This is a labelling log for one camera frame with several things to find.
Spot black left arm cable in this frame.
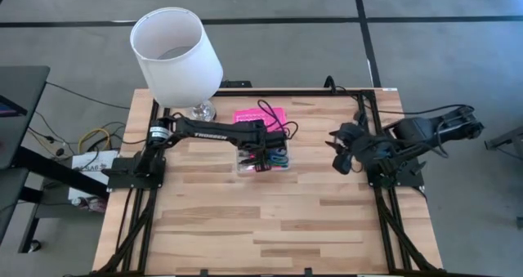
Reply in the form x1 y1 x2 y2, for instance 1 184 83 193
256 100 299 141

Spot white shade silver table lamp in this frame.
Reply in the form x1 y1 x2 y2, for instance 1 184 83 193
129 7 224 123

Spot black desk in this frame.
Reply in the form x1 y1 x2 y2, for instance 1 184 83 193
0 66 110 253

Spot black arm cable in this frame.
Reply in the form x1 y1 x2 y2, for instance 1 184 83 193
324 75 476 159
256 100 299 141

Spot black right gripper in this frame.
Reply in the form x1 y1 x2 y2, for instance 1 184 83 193
325 122 371 175

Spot grey metal stand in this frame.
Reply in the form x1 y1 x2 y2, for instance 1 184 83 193
484 125 523 151

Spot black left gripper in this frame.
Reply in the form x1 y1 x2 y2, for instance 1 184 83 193
239 129 287 173

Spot dark tablet screen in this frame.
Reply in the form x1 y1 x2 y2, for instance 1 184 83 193
0 96 29 118

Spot thin black floor cable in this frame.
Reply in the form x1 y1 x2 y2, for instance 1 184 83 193
44 81 131 109

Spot white cardboard box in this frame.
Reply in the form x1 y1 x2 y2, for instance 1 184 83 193
67 149 119 201

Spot clear box with pink lid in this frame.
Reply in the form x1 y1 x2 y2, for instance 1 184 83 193
232 107 292 174

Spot black power strip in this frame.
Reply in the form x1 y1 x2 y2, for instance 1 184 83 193
220 79 253 89

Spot yellow cable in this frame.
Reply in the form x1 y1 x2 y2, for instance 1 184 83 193
77 127 111 151

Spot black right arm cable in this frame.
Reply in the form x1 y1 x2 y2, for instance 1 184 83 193
324 75 476 159

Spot blue handled scissors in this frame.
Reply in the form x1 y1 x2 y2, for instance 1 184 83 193
264 147 289 168

